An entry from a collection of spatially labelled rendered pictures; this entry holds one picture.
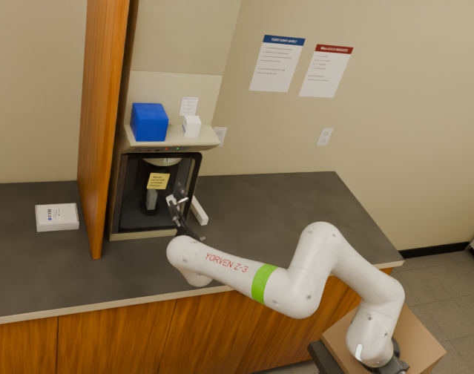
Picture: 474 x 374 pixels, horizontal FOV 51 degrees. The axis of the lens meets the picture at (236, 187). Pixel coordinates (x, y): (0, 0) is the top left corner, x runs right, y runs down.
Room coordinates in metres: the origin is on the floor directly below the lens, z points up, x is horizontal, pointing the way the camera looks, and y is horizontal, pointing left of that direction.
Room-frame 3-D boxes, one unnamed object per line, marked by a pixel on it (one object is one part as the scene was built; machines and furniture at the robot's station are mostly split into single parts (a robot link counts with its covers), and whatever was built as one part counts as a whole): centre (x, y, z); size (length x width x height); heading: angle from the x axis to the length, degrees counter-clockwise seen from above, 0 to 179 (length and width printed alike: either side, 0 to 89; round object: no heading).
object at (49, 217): (1.42, 0.67, 0.96); 0.16 x 0.12 x 0.04; 121
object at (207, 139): (1.44, 0.26, 1.46); 0.32 x 0.12 x 0.10; 122
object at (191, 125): (1.47, 0.21, 1.54); 0.05 x 0.05 x 0.06; 26
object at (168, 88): (1.59, 0.36, 1.33); 0.32 x 0.25 x 0.77; 122
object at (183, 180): (1.48, 0.29, 1.19); 0.30 x 0.01 x 0.40; 121
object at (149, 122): (1.39, 0.34, 1.56); 0.10 x 0.10 x 0.09; 32
